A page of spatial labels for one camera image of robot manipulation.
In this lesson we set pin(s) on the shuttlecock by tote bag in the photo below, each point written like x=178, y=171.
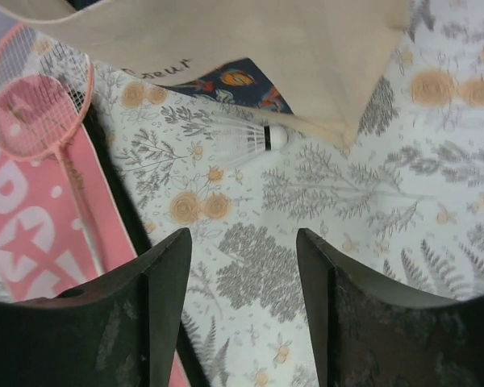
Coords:
x=236, y=141

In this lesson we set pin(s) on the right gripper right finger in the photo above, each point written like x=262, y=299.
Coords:
x=367, y=329

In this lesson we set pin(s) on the left pink badminton racket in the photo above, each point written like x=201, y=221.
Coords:
x=44, y=98

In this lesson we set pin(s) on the floral tablecloth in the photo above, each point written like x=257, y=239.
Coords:
x=407, y=200

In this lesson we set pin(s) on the beige canvas tote bag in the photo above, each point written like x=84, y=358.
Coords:
x=324, y=57

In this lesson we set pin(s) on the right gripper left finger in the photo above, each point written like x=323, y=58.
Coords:
x=119, y=329

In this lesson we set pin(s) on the pink racket cover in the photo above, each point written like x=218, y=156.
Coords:
x=43, y=247

